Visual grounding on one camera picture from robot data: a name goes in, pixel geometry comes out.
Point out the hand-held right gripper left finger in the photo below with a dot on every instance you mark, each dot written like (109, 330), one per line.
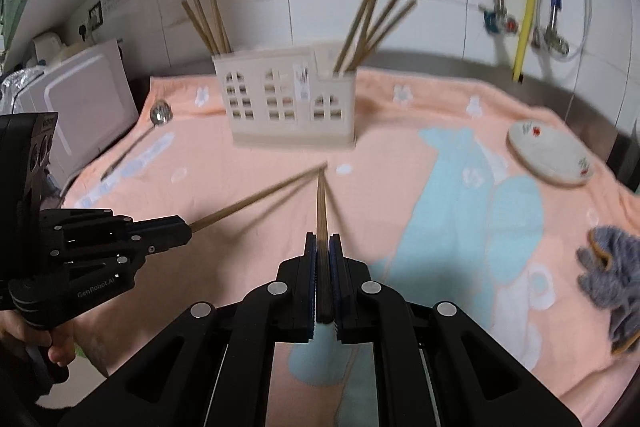
(312, 277)

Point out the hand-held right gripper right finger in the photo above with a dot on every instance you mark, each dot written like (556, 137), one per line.
(336, 277)

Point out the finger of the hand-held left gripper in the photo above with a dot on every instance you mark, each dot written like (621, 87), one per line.
(115, 259)
(150, 227)

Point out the brown wooden chopstick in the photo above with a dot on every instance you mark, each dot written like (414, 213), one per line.
(395, 22)
(250, 201)
(323, 217)

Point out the beige plastic chopstick holder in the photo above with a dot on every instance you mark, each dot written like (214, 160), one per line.
(295, 138)

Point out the group of wooden chopsticks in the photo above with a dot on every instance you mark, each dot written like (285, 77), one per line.
(364, 17)

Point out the person's left hand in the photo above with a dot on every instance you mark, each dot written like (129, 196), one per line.
(62, 352)

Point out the peach printed towel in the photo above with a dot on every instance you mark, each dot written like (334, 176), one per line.
(390, 187)

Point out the metal skimmer spoon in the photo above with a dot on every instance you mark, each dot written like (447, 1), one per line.
(161, 112)

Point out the white microwave oven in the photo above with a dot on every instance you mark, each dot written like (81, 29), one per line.
(85, 107)

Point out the white cherry print plate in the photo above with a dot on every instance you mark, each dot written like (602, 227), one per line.
(545, 152)

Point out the grey fluffy cloth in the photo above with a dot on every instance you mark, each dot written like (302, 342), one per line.
(615, 277)

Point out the metal water valve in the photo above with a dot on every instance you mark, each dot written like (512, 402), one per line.
(495, 22)
(550, 39)

